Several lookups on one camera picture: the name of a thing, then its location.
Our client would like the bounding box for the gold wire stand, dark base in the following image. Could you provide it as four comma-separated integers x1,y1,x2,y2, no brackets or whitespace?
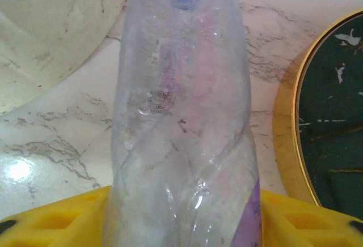
272,8,363,221

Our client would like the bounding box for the clear purple-tinted plastic bottle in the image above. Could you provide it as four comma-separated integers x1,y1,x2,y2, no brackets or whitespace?
103,0,261,247

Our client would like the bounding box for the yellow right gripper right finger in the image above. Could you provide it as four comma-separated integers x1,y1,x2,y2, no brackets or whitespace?
259,189,363,247

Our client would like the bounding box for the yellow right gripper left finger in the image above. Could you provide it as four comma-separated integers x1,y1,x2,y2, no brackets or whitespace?
0,186,114,247

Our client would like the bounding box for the white plastic bin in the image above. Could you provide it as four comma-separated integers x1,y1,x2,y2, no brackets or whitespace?
0,0,136,116

